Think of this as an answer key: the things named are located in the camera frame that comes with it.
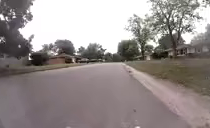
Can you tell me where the group of trees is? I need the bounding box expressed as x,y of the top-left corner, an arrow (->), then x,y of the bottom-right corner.
77,42 -> 107,62

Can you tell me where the round dark tree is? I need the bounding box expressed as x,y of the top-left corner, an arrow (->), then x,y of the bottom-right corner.
117,39 -> 141,62

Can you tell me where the grey asphalt road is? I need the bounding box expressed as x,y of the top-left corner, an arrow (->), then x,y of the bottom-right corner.
0,62 -> 194,128

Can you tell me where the red brick house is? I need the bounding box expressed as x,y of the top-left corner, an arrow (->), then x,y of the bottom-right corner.
47,52 -> 77,65

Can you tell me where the thin sparse tree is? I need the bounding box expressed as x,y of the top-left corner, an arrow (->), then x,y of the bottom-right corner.
125,13 -> 156,61

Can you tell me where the grass lawn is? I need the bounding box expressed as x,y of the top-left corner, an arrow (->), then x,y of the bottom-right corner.
0,62 -> 91,79

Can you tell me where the grass verge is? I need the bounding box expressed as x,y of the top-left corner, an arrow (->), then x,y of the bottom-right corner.
125,55 -> 210,101

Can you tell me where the pale house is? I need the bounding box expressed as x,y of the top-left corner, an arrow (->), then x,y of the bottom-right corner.
164,39 -> 210,58

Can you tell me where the tall sparse tree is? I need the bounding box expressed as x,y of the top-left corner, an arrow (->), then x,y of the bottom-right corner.
147,0 -> 210,58

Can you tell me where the pale concrete gutter strip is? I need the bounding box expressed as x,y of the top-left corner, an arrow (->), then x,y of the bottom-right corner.
122,63 -> 210,128

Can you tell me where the grey house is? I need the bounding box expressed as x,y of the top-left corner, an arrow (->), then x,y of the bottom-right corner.
0,52 -> 30,68

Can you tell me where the large dark tree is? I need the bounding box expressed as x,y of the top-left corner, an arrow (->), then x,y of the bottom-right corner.
0,0 -> 36,59

